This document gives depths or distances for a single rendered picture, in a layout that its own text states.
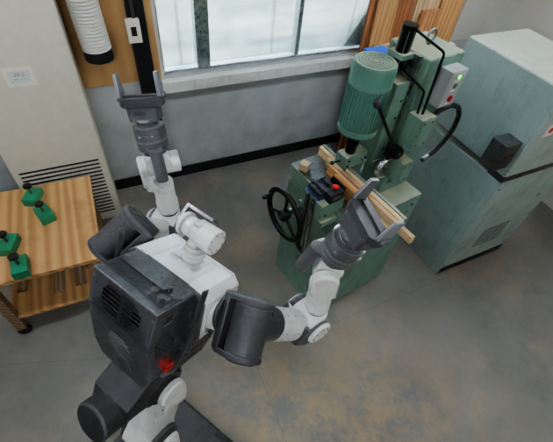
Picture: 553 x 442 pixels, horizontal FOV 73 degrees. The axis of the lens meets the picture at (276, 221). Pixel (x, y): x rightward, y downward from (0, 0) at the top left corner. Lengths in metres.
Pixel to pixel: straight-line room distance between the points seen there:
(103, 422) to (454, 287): 2.36
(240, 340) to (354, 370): 1.53
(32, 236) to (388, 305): 2.12
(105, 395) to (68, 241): 1.21
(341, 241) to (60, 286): 1.92
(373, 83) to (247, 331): 1.05
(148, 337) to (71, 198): 1.67
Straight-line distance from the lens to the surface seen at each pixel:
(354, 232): 0.80
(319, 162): 1.98
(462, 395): 2.54
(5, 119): 2.48
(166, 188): 1.22
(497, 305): 2.98
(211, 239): 0.89
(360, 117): 1.62
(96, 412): 1.12
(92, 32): 2.38
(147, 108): 1.10
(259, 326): 0.87
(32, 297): 2.52
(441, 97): 1.77
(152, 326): 0.83
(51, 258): 2.17
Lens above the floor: 2.13
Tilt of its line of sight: 48 degrees down
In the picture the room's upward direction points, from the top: 7 degrees clockwise
